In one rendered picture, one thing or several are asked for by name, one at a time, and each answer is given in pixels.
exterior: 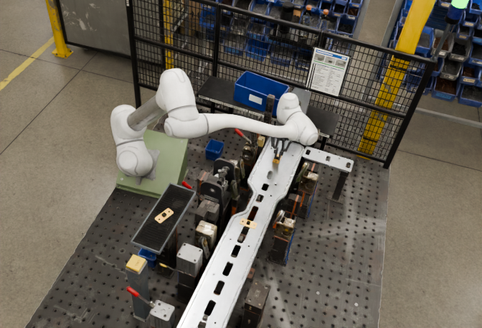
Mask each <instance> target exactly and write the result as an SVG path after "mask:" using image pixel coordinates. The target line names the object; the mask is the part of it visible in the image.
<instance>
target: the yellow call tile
mask: <svg viewBox="0 0 482 328"><path fill-rule="evenodd" d="M145 261H146V259H144V258H141V257H139V256H136V255H132V257H131V259H130V260H129V262H128V263H127V265H126V267H127V268H130V269H133V270H134V271H138V272H139V271H140V270H141V268H142V266H143V264H144V263H145Z"/></svg>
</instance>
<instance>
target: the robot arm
mask: <svg viewBox="0 0 482 328"><path fill-rule="evenodd" d="M166 113H168V116H169V117H168V118H167V119H166V120H165V123H164V130H165V132H166V134H167V136H170V137H172V138H175V139H192V138H197V137H200V136H203V135H207V134H209V133H212V132H214V131H217V130H220V129H222V128H239V129H242V130H246V131H251V132H254V133H259V134H262V135H266V136H270V137H271V148H274V152H273V153H274V154H275V157H274V159H275V158H276V156H277V154H278V148H279V147H278V144H279V141H282V148H281V150H280V153H279V157H278V161H280V158H281V156H282V155H283V152H287V150H288V147H289V146H290V144H291V143H292V142H293V141H297V142H300V143H301V144H303V145H306V146H309V145H312V144H314V143H315V142H316V140H317V138H318V131H317V129H316V127H315V126H314V124H313V123H312V121H311V120H310V119H309V118H308V117H307V116H306V115H305V114H304V113H303V112H302V110H301V108H300V106H299V102H298V97H297V95H295V94H293V93H286V94H283V95H282V96H281V98H280V100H279V102H278V107H277V119H276V124H275V126H273V125H270V124H267V123H263V122H260V121H256V120H252V119H250V118H246V117H242V116H237V115H232V114H210V113H198V111H197V107H196V104H195V98H194V92H193V89H192V85H191V83H190V80H189V78H188V77H187V75H186V73H185V72H184V71H183V70H181V69H179V68H174V69H169V70H166V71H164V72H163V73H162V74H161V78H160V85H159V88H158V90H157V92H156V95H155V96H154V97H152V98H151V99H150V100H148V101H147V102H146V103H144V104H143V105H142V106H141V107H139V108H137V109H135V108H134V107H132V106H129V105H121V106H118V107H116V108H114V110H113V111H112V113H111V117H110V124H111V129H112V133H113V138H114V141H115V145H116V148H117V157H116V163H117V165H118V168H119V169H120V170H121V171H122V173H124V174H126V176H127V177H136V185H141V181H142V179H143V178H147V179H150V180H155V178H156V175H155V173H156V165H157V160H158V156H159V154H160V151H159V150H157V149H156V150H149V149H147V148H146V145H145V144H144V141H143V135H144V132H145V130H146V128H147V125H149V124H150V123H152V122H154V121H155V120H156V119H158V118H160V117H162V116H163V115H164V114H166ZM275 137H276V138H277V141H276V144H275ZM288 139H289V140H288ZM286 140H288V141H289V142H288V145H287V146H286V148H285V141H286Z"/></svg>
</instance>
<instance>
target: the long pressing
mask: <svg viewBox="0 0 482 328"><path fill-rule="evenodd" d="M273 152H274V148H272V149H271V137H269V138H268V140H267V141H266V143H265V145H264V147H263V150H262V151H261V153H260V155H259V157H258V159H257V161H256V163H255V165H254V167H253V169H252V171H251V173H250V176H249V177H248V179H247V184H248V186H249V188H250V189H251V191H252V197H251V199H250V201H249V203H248V205H247V207H246V209H245V211H243V212H240V213H237V214H235V215H233V216H232V217H231V218H230V220H229V222H228V224H227V227H226V228H225V231H224V232H223V234H222V237H221V238H220V240H219V242H218V244H217V247H216V248H215V250H214V252H213V254H212V257H211V258H210V260H209V262H208V264H207V267H206V268H205V270H204V273H203V274H202V277H201V278H200V280H199V283H198V284H197V287H196V288H195V290H194V293H193V294H192V297H191V298H190V300H189V303H188V304H187V306H186V308H185V310H184V313H183V314H182V316H181V319H180V320H179V323H178V324H177V326H176V328H197V327H198V325H199V323H200V322H204V323H206V327H205V328H226V326H227V323H228V321H229V320H230V317H231V314H232V312H233V309H234V307H235V304H236V303H237V300H238V297H239V295H240V292H241V290H242V287H243V286H244V283H245V280H246V278H247V275H248V273H249V271H250V269H251V266H252V263H253V261H254V259H255V256H256V254H257V251H258V249H259V247H260V244H261V242H262V240H263V237H264V235H265V232H266V230H267V228H268V225H269V223H270V220H271V218H272V216H273V213H274V211H275V208H276V206H277V204H278V202H279V201H281V200H282V199H283V198H284V197H285V196H286V195H287V192H288V190H289V187H290V184H291V182H292V180H293V177H294V175H295V172H296V170H297V168H298V165H299V162H300V160H301V157H302V155H303V152H304V147H303V146H302V145H300V144H297V143H294V142H292V143H291V144H290V146H289V147H288V150H287V152H283V156H282V158H281V160H280V162H279V164H276V163H274V162H273V159H274V157H275V154H274V153H273ZM292 155H293V156H292ZM270 170H271V171H273V178H272V179H268V178H267V174H268V171H270ZM263 184H268V185H269V186H268V189H267V190H266V191H264V190H262V187H263ZM275 184H276V185H275ZM258 195H262V196H263V197H264V198H263V200H262V202H261V203H259V202H256V199H257V197H258ZM270 195H272V196H270ZM254 206H255V207H258V211H257V213H256V215H255V218H254V220H253V222H256V223H257V226H256V228H255V229H252V228H249V231H248V233H247V235H246V237H245V240H244V242H243V243H238V242H237V240H238V238H239V236H240V233H241V232H242V229H243V228H244V225H241V224H240V221H241V219H242V218H245V219H246V220H247V219H248V217H249V214H250V212H251V210H252V208H253V207H254ZM230 239H231V240H230ZM236 245H239V246H240V247H241V249H240V251H239V253H238V255H237V257H236V258H233V257H232V256H231V253H232V251H233V249H234V247H235V246H236ZM248 246H250V247H248ZM228 262H230V263H232V264H233V266H232V269H231V271H230V274H229V275H228V276H225V275H223V274H222V272H223V270H224V269H225V266H226V265H227V263H228ZM213 273H214V275H213ZM218 281H224V283H225V284H224V286H223V289H222V291H221V293H220V295H219V296H218V295H216V294H214V290H215V288H216V286H217V283H218ZM210 300H212V301H215V302H216V304H215V306H214V308H213V311H212V313H211V315H210V316H209V317H208V316H207V317H208V319H207V321H206V322H205V321H202V317H203V316H204V311H205V309H206V308H207V305H208V303H209V301H210ZM194 314H196V315H194ZM215 322H216V324H215Z"/></svg>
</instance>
